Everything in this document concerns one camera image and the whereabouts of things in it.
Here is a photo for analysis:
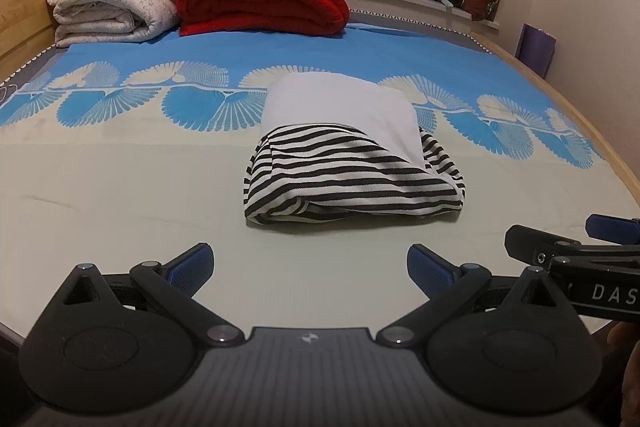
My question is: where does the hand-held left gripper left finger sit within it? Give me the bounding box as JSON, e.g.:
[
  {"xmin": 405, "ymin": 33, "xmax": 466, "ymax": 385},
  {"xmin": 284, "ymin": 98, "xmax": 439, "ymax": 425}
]
[{"xmin": 42, "ymin": 243, "xmax": 246, "ymax": 348}]

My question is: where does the black white striped hooded shirt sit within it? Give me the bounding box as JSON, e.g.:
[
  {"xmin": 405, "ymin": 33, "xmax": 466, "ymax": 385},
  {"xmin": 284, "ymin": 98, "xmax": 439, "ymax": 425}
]
[{"xmin": 243, "ymin": 72, "xmax": 467, "ymax": 228}]

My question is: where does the blue patterned bed sheet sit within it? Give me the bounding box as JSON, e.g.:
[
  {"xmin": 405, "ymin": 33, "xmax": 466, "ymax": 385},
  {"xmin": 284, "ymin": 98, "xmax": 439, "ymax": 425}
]
[{"xmin": 0, "ymin": 23, "xmax": 608, "ymax": 338}]

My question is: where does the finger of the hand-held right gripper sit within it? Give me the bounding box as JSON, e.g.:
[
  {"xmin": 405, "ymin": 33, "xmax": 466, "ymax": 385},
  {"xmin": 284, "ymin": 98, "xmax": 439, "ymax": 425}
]
[
  {"xmin": 585, "ymin": 214, "xmax": 640, "ymax": 242},
  {"xmin": 504, "ymin": 224, "xmax": 589, "ymax": 264}
]

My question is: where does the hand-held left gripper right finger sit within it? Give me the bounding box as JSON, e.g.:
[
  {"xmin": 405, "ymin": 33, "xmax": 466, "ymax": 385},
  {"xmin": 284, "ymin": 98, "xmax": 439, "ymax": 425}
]
[{"xmin": 375, "ymin": 244, "xmax": 583, "ymax": 348}]

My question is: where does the white windowsill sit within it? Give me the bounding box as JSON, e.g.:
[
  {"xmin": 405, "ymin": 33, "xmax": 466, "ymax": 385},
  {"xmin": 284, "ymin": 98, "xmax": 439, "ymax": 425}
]
[{"xmin": 340, "ymin": 0, "xmax": 501, "ymax": 31}]

